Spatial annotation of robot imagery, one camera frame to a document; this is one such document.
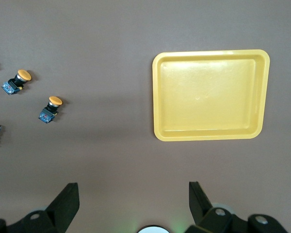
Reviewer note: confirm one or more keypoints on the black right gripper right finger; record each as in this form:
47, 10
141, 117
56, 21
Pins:
198, 206

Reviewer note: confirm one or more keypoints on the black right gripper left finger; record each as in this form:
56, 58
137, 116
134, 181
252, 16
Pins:
63, 206

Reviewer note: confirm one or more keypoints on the yellow push button switch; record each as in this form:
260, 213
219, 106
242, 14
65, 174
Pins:
24, 74
55, 100

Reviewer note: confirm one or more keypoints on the yellow plastic tray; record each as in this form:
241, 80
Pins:
208, 97

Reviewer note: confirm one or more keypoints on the brown table mat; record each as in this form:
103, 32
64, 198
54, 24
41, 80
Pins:
99, 48

